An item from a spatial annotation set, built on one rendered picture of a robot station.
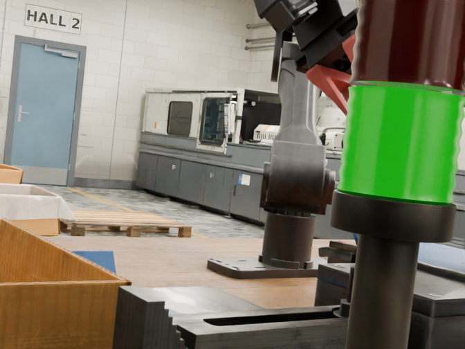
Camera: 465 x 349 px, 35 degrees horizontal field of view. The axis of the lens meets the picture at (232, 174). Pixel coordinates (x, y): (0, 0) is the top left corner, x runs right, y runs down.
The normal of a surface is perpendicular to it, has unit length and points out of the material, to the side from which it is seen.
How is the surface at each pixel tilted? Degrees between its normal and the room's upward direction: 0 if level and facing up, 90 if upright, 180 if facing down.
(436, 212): 90
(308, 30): 85
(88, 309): 90
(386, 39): 76
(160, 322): 90
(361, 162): 104
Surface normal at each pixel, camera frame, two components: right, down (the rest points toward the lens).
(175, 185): -0.86, -0.07
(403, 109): -0.27, 0.26
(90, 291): 0.56, 0.11
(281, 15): -0.47, 0.41
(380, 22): -0.65, -0.28
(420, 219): 0.20, 0.07
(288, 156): 0.06, -0.75
